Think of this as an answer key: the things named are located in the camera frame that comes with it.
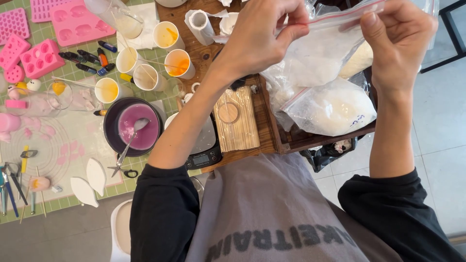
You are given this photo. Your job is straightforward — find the person's right hand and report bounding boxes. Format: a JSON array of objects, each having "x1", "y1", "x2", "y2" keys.
[{"x1": 360, "y1": 0, "x2": 439, "y2": 94}]

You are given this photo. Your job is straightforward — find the pink heart silicone mould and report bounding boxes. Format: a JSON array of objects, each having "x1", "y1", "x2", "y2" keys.
[{"x1": 0, "y1": 8, "x2": 31, "y2": 46}]

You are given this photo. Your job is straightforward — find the clear zip bag white flakes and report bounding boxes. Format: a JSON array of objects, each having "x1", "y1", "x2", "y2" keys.
[{"x1": 260, "y1": 0, "x2": 440, "y2": 89}]

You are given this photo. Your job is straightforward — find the flat pink wax disc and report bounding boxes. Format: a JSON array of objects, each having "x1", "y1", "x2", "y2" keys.
[{"x1": 5, "y1": 99, "x2": 28, "y2": 110}]

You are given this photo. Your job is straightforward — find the paper cup pale yellow wax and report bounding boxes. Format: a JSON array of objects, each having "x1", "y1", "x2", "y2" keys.
[{"x1": 116, "y1": 47, "x2": 145, "y2": 76}]

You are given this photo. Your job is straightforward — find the pink wax ball figure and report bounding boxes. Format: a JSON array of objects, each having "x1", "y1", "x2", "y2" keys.
[{"x1": 29, "y1": 176, "x2": 51, "y2": 193}]

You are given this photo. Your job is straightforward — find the black long-sleeved top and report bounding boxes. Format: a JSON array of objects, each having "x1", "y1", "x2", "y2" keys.
[{"x1": 129, "y1": 163, "x2": 465, "y2": 262}]

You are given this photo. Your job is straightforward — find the yellow craft knife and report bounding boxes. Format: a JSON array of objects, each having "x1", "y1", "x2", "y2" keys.
[{"x1": 18, "y1": 145, "x2": 30, "y2": 190}]

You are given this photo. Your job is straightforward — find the round pink silicone mould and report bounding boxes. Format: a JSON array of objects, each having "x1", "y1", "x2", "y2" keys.
[{"x1": 3, "y1": 64, "x2": 25, "y2": 84}]

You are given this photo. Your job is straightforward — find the black digital kitchen scale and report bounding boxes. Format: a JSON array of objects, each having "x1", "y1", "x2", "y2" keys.
[{"x1": 183, "y1": 116, "x2": 223, "y2": 171}]

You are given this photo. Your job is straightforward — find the large pink silicone mould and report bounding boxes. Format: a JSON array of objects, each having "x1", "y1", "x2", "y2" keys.
[{"x1": 50, "y1": 0, "x2": 116, "y2": 47}]

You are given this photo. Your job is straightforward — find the translucent silicone work mat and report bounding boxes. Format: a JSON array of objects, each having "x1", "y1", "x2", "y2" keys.
[{"x1": 0, "y1": 76, "x2": 125, "y2": 203}]

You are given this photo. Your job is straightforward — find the long wooden stir stick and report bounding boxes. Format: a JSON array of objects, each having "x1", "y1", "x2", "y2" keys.
[{"x1": 51, "y1": 76, "x2": 100, "y2": 90}]

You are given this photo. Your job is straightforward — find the plain white cup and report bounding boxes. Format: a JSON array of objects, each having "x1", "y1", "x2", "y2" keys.
[{"x1": 164, "y1": 112, "x2": 180, "y2": 130}]

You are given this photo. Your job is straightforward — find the round pink wax lump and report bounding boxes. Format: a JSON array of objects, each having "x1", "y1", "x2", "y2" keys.
[{"x1": 0, "y1": 112, "x2": 22, "y2": 133}]

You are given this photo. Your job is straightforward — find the pack of wooden sticks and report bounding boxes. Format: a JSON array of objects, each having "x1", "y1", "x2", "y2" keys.
[{"x1": 213, "y1": 85, "x2": 261, "y2": 153}]

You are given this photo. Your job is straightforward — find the blue-handled tool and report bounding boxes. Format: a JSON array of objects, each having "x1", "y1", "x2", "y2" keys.
[{"x1": 0, "y1": 167, "x2": 20, "y2": 218}]

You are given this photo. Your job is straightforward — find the crumpled white tissue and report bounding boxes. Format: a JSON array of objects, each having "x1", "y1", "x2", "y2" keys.
[{"x1": 218, "y1": 12, "x2": 240, "y2": 37}]

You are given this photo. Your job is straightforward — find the black plastic rubbish bag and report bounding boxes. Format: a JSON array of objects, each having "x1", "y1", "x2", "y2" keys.
[{"x1": 300, "y1": 136, "x2": 365, "y2": 173}]

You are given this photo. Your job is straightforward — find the pink six-cavity block mould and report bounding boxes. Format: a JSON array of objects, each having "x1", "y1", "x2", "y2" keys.
[{"x1": 20, "y1": 39, "x2": 66, "y2": 80}]

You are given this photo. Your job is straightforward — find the white bowl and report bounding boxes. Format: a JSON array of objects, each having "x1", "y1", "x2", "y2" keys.
[{"x1": 155, "y1": 0, "x2": 188, "y2": 8}]

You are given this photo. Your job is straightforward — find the black-handled pliers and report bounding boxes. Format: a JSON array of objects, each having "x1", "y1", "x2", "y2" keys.
[{"x1": 3, "y1": 162, "x2": 28, "y2": 206}]

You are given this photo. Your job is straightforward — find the pink small-cavity silicone mould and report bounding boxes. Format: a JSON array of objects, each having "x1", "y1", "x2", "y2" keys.
[{"x1": 30, "y1": 0, "x2": 75, "y2": 23}]

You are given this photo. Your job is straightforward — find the small black clip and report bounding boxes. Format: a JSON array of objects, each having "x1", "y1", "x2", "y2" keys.
[{"x1": 230, "y1": 77, "x2": 249, "y2": 91}]

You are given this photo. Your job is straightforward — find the tall clear measuring beaker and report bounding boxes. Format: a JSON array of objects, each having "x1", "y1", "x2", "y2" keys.
[{"x1": 84, "y1": 0, "x2": 145, "y2": 40}]

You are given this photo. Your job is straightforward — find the paper cup with orange wax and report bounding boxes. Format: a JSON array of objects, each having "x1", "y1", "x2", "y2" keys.
[{"x1": 164, "y1": 49, "x2": 196, "y2": 80}]

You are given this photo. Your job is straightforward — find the white paper roll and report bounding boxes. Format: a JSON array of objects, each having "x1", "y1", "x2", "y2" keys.
[{"x1": 184, "y1": 9, "x2": 216, "y2": 47}]

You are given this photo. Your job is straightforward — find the white paper napkin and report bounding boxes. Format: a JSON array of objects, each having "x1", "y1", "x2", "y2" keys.
[{"x1": 116, "y1": 2, "x2": 161, "y2": 52}]

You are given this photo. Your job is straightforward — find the paper cup with cream wax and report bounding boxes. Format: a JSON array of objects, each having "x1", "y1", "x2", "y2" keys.
[{"x1": 133, "y1": 64, "x2": 169, "y2": 92}]

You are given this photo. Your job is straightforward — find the thin wooden skewer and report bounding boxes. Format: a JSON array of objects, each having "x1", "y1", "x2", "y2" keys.
[{"x1": 35, "y1": 166, "x2": 47, "y2": 218}]

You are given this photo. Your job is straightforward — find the small black-handled scissors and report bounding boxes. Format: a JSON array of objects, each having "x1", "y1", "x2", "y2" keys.
[{"x1": 107, "y1": 165, "x2": 139, "y2": 179}]

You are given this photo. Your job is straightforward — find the black metal frame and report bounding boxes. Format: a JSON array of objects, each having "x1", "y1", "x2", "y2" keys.
[{"x1": 420, "y1": 0, "x2": 466, "y2": 74}]

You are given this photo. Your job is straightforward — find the white chair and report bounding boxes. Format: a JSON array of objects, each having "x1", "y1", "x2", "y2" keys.
[{"x1": 110, "y1": 198, "x2": 134, "y2": 262}]

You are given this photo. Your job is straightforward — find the group of small dye bottles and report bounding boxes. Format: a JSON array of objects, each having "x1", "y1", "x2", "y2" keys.
[{"x1": 58, "y1": 40, "x2": 136, "y2": 84}]

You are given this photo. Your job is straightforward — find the metal spoon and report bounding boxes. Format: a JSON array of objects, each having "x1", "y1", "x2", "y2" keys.
[{"x1": 116, "y1": 117, "x2": 150, "y2": 168}]

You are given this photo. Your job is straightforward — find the grey printed apron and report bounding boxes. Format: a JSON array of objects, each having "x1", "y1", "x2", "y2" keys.
[{"x1": 185, "y1": 152, "x2": 403, "y2": 262}]

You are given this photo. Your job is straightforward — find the paper cup with orange spoon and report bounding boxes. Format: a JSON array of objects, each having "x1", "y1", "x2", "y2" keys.
[{"x1": 152, "y1": 21, "x2": 186, "y2": 52}]

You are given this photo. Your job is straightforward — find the round wooden disc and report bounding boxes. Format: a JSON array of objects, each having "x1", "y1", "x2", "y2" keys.
[{"x1": 218, "y1": 103, "x2": 240, "y2": 124}]

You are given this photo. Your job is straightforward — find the paper cup with yellow wax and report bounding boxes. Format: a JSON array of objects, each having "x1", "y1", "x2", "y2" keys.
[{"x1": 94, "y1": 77, "x2": 134, "y2": 104}]

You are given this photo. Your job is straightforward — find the clear beaker with pink pieces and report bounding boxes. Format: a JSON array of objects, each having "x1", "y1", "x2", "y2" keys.
[{"x1": 3, "y1": 90, "x2": 63, "y2": 118}]

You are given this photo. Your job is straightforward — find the zip bag with blue marking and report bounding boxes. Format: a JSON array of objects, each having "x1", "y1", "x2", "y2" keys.
[{"x1": 280, "y1": 76, "x2": 378, "y2": 137}]

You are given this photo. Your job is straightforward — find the dark wooden tray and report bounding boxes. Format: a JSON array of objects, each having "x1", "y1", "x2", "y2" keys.
[{"x1": 254, "y1": 67, "x2": 378, "y2": 156}]

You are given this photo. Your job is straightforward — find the black pot of purple liquid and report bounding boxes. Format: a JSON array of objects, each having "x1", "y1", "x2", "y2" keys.
[{"x1": 103, "y1": 97, "x2": 164, "y2": 158}]

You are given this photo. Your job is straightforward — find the clear beaker with yellow duck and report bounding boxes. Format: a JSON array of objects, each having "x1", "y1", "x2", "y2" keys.
[{"x1": 47, "y1": 80, "x2": 101, "y2": 112}]

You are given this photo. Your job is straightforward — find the white leaf-shaped mould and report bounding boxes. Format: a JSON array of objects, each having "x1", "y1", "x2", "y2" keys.
[
  {"x1": 86, "y1": 157, "x2": 107, "y2": 197},
  {"x1": 70, "y1": 177, "x2": 100, "y2": 208}
]

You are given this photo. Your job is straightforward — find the green grid cutting mat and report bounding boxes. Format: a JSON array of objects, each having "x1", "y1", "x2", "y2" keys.
[{"x1": 0, "y1": 0, "x2": 203, "y2": 225}]

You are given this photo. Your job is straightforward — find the clear bag of cream flakes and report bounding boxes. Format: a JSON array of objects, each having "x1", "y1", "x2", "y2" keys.
[{"x1": 339, "y1": 40, "x2": 375, "y2": 79}]

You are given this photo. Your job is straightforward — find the person's left hand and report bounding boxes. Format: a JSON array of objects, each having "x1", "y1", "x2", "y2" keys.
[{"x1": 211, "y1": 0, "x2": 310, "y2": 85}]

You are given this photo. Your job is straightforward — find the pink mixed-shape silicone mould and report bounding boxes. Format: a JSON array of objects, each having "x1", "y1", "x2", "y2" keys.
[{"x1": 0, "y1": 34, "x2": 32, "y2": 72}]

